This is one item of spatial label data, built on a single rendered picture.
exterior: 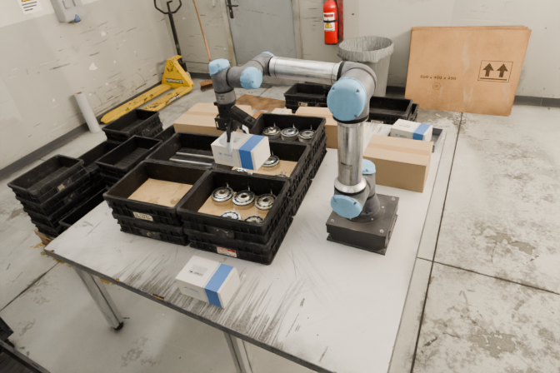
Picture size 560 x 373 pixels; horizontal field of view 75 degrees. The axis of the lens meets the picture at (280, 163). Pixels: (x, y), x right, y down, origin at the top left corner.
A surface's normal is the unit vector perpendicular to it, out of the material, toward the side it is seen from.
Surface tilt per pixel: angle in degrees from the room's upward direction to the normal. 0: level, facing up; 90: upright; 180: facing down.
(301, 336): 0
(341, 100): 83
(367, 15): 90
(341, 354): 0
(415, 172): 90
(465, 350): 0
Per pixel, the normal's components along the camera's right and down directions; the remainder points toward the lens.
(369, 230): -0.15, -0.83
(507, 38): -0.46, 0.39
